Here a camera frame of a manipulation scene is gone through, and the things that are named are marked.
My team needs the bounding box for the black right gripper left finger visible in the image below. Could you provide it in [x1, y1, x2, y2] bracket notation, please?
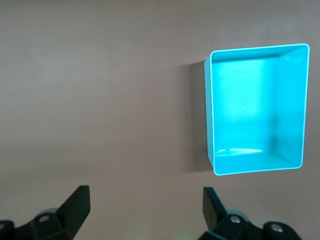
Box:
[0, 184, 91, 240]

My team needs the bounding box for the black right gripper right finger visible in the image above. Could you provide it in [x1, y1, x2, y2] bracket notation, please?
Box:
[199, 186, 304, 240]

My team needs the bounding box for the teal plastic bin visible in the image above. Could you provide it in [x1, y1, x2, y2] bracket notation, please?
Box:
[202, 42, 311, 177]

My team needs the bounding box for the brown table mat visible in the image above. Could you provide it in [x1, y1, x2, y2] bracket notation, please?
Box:
[0, 0, 320, 240]

